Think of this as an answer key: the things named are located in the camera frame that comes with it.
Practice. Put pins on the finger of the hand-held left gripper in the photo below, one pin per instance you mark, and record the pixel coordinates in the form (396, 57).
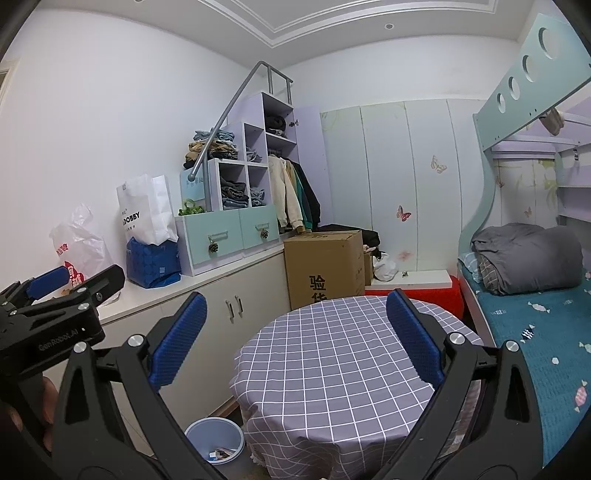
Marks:
(104, 282)
(46, 280)

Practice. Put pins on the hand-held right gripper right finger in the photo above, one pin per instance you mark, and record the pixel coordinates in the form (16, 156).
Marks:
(413, 341)

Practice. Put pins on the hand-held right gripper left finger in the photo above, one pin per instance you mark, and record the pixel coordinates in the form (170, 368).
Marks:
(178, 344)

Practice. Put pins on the blue plastic trash bin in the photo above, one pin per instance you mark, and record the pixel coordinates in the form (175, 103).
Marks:
(207, 434)

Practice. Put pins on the person's left hand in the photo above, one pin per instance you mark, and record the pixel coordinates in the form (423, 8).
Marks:
(50, 406)

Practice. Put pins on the long white cabinet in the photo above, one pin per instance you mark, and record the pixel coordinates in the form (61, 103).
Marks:
(203, 314)

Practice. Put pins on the white red printed plastic bag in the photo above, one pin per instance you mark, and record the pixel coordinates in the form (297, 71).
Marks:
(83, 240)

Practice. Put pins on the blue woven bag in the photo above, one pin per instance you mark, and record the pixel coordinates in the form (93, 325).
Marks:
(152, 263)

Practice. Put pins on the red box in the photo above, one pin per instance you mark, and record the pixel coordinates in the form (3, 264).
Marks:
(443, 297)

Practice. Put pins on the white platform board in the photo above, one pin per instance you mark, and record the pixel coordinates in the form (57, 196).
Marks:
(415, 279)

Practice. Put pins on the small white plastic bag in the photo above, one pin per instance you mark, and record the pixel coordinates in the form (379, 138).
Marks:
(385, 268)

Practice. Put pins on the grey checked tablecloth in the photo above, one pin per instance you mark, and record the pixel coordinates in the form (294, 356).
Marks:
(332, 360)

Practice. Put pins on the small cardboard box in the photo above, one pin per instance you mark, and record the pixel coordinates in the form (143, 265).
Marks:
(368, 270)

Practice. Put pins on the white paper shopping bag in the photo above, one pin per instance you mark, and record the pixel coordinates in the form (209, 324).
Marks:
(145, 207)

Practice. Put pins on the pink flower sticker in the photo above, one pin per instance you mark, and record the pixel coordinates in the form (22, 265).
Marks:
(405, 254)

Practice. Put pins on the pinecone drawer ornament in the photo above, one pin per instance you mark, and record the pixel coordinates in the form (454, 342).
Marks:
(213, 248)
(264, 234)

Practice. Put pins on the plaid blanket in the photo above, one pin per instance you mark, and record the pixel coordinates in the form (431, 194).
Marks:
(489, 272)

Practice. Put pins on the black clothes heap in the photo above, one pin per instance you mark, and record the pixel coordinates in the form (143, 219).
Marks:
(371, 240)

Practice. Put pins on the green plant decoration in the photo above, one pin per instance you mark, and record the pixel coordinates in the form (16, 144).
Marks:
(191, 210)

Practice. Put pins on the teal printed bedsheet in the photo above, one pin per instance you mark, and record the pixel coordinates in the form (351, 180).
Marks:
(531, 332)

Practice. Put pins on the large cardboard box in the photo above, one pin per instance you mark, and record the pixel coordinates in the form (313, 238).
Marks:
(323, 258)

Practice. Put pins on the pink butterfly sticker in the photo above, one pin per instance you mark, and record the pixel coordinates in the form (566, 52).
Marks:
(404, 213)

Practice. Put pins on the light blue storage box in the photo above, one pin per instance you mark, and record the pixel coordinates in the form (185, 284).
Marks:
(196, 184)

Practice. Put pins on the grey duvet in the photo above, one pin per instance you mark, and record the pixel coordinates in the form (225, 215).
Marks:
(531, 258)

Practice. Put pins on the dark folded jeans stack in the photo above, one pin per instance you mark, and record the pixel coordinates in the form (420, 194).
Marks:
(234, 196)

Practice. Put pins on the light folded jeans stack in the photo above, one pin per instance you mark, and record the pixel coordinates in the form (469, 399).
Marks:
(257, 197)

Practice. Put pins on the pile of folded clothes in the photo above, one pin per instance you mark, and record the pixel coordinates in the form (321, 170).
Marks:
(207, 150)

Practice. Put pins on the black hanging jacket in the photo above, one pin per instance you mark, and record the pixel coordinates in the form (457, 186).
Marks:
(314, 203)

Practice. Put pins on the pale butterfly sticker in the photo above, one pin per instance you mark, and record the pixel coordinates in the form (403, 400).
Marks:
(438, 164)

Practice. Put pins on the green hanging jacket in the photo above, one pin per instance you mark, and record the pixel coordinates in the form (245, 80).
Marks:
(302, 198)

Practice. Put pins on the cream hanging jacket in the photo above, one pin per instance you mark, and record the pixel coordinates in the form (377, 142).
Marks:
(281, 194)

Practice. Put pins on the white wardrobe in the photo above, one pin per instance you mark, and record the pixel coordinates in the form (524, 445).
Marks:
(383, 161)

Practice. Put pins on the small folded jeans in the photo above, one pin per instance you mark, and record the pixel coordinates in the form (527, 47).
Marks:
(253, 154)

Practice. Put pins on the black folded clothes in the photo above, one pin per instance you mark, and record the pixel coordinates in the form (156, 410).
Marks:
(275, 124)

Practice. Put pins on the purple cubby shelf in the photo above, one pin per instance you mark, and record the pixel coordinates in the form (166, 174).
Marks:
(277, 106)

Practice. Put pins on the brown hanging object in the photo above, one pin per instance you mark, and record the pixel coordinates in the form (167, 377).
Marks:
(552, 122)

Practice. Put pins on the teal bunk bed frame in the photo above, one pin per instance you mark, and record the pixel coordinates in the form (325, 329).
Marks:
(517, 110)

